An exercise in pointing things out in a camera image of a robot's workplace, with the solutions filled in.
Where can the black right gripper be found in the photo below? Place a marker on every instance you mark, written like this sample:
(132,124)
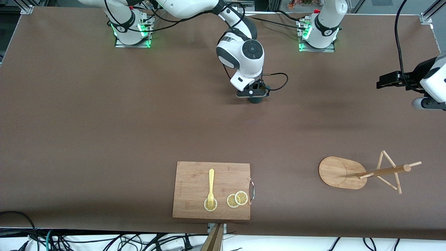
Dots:
(257,100)

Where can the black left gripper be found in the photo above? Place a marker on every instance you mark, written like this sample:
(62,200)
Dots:
(413,79)

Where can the dark teal mug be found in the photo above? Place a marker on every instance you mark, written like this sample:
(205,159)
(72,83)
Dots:
(256,100)

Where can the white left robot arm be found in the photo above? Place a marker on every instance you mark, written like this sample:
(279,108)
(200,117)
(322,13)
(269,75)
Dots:
(327,17)

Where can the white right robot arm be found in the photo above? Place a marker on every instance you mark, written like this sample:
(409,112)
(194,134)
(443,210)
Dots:
(244,69)

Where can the wooden mug rack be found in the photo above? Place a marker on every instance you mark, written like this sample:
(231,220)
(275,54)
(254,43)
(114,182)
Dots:
(338,172)

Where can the brown table cover mat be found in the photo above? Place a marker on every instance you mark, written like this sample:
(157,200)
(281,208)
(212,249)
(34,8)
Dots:
(223,139)

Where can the grey power strip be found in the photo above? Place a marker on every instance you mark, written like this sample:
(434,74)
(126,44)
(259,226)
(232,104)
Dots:
(249,3)

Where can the orange red plastic items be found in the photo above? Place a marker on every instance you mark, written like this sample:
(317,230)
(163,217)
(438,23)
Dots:
(296,4)

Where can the yellow plastic fork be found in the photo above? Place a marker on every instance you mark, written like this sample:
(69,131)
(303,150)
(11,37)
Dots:
(211,181)

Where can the lemon slice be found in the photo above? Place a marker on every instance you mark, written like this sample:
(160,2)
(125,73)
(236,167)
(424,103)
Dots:
(210,209)
(230,201)
(241,198)

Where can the bamboo cutting board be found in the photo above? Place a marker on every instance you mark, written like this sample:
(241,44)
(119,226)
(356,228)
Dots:
(191,181)

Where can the wooden support beam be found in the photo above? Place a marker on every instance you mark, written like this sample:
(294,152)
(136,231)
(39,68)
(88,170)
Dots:
(214,242)

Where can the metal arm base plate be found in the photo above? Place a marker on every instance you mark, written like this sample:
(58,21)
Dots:
(139,45)
(327,50)

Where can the aluminium frame profile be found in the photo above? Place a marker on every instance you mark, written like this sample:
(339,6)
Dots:
(27,9)
(427,17)

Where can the grey metal bracket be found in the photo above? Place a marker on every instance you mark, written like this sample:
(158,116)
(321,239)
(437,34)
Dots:
(210,228)

